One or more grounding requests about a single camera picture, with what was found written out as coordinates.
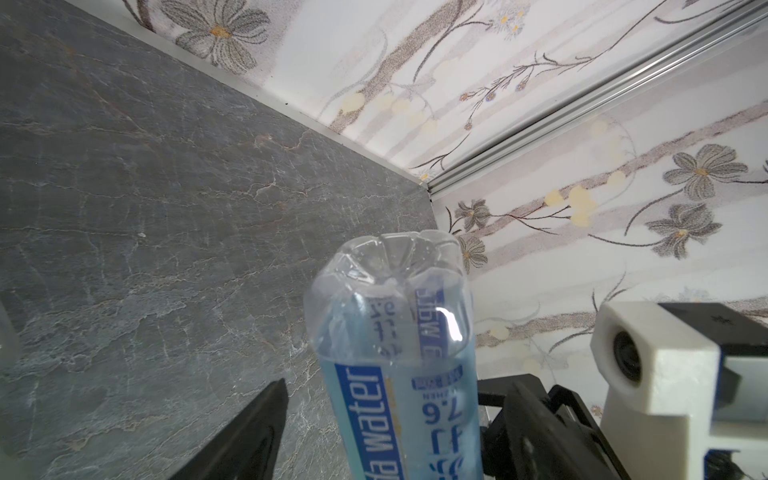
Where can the square clear blue cap bottle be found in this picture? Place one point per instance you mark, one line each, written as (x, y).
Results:
(390, 319)

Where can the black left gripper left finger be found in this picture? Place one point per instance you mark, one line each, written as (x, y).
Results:
(247, 447)

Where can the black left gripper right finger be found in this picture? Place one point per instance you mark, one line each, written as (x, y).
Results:
(534, 457)

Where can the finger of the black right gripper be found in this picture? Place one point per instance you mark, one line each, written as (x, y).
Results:
(529, 408)

